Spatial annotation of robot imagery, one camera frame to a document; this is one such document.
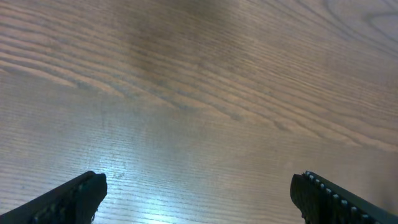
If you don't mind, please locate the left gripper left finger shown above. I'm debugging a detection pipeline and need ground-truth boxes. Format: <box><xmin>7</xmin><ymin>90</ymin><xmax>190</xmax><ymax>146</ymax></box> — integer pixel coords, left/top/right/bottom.
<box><xmin>1</xmin><ymin>171</ymin><xmax>108</xmax><ymax>224</ymax></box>

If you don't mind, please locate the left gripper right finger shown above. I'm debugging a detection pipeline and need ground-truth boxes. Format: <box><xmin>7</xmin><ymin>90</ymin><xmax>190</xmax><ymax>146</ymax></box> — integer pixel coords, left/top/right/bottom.
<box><xmin>290</xmin><ymin>171</ymin><xmax>397</xmax><ymax>224</ymax></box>

